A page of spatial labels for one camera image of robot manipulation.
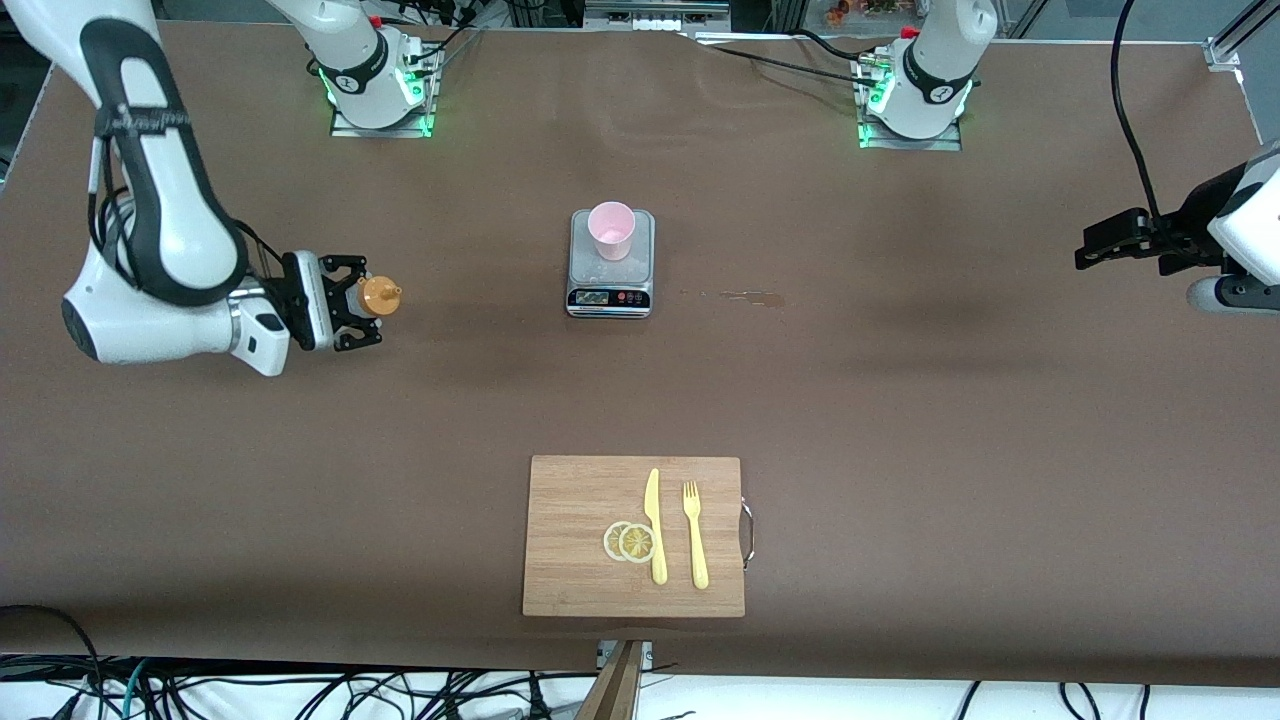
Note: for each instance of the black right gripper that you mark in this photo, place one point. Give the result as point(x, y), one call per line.
point(300, 296)

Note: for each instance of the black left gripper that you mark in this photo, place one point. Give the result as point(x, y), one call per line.
point(1188, 228)

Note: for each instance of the sauce bottle with orange cap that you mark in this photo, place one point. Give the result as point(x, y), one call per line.
point(378, 297)

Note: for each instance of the pink plastic cup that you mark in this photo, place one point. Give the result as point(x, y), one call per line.
point(610, 235)

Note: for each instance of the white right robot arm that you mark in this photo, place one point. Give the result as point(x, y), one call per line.
point(130, 330)

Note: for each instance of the silver digital kitchen scale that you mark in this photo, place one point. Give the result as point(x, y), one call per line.
point(640, 275)

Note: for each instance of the wooden cutting board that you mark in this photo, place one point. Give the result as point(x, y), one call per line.
point(570, 500)

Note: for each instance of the lemon slice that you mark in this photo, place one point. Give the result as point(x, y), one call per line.
point(610, 540)
point(637, 543)

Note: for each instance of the yellow plastic knife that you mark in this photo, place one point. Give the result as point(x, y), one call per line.
point(653, 510)

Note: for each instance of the grey equipment box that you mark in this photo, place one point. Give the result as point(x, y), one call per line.
point(655, 10)

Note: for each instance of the yellow plastic fork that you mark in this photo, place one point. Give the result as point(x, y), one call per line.
point(697, 550)

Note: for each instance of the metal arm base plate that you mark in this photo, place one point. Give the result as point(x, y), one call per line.
point(350, 130)
point(940, 144)

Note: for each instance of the aluminium frame profile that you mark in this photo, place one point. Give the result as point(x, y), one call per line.
point(1225, 50)

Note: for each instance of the small metal bracket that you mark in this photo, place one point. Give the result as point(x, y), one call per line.
point(647, 655)

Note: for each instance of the wooden post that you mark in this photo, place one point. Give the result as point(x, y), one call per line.
point(615, 690)

